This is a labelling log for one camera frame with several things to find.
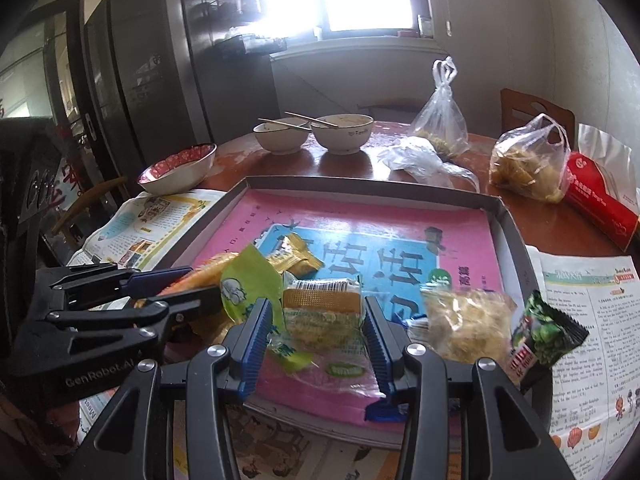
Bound orange yellow snack packet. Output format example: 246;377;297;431
160;252;239;296

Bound light green snack packet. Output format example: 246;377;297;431
219;244;284;334

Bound dark green pea packet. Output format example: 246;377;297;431
504;290;589;392

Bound yellow Alpenliebe candy bar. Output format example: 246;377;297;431
266;233;324;278

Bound clear bag tan pastry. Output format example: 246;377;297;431
405;284;516;365

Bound clear green biscuit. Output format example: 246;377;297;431
270;272;364;373

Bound blue biscuit packet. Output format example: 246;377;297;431
364;396;409;422

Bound plastic bag fried snacks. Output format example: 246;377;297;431
489;114;570;204

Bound left newspaper sheet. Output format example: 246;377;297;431
67;190;224;271

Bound newspaper sheet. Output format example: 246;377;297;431
67;190;224;271
528;246;639;479

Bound right newspaper sheet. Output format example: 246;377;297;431
528;246;639;479

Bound red rimmed bowl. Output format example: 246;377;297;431
138;144;217;196

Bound pink and blue book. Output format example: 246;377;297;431
190;190;502;434

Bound left white bowl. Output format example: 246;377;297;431
253;117;310;155

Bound white bowl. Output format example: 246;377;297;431
253;117;310;155
310;114;374;155

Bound dark shallow cardboard box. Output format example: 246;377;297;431
160;177;537;450

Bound chopstick pair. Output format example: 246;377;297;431
257;109;341;132

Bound right white bowl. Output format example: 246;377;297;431
310;114;374;155

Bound red tissue pack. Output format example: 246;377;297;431
564;124;639;250

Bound crumpled clear plastic bag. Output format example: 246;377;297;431
380;136;480;193

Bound tall tied plastic bag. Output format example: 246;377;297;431
410;56;469;160

